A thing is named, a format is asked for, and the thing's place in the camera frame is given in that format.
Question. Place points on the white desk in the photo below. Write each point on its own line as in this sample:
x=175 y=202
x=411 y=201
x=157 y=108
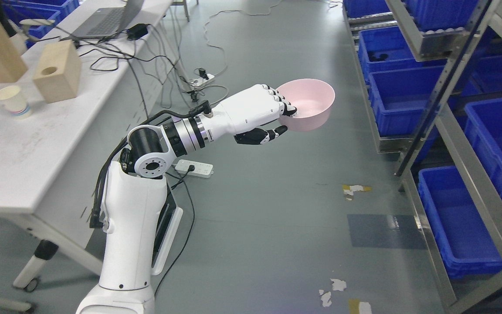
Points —
x=49 y=161

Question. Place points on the paper cup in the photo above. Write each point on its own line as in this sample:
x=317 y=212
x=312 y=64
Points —
x=15 y=102

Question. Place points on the white power strip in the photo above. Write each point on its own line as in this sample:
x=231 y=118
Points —
x=194 y=168

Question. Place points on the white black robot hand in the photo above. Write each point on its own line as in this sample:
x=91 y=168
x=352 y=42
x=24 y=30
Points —
x=243 y=114

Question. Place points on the pink bowl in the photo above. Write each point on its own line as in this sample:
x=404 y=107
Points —
x=312 y=98

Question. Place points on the steel shelf rack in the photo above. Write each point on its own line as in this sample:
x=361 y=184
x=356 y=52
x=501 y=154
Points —
x=432 y=85

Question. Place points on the far power strip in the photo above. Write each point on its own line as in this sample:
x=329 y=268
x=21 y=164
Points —
x=203 y=78

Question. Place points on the grey laptop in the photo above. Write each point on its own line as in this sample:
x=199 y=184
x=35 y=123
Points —
x=107 y=22

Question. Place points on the wooden block with hole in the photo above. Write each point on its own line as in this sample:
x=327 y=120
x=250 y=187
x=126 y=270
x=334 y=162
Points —
x=57 y=75

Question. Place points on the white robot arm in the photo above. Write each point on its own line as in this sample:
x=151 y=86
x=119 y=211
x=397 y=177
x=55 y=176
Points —
x=129 y=206

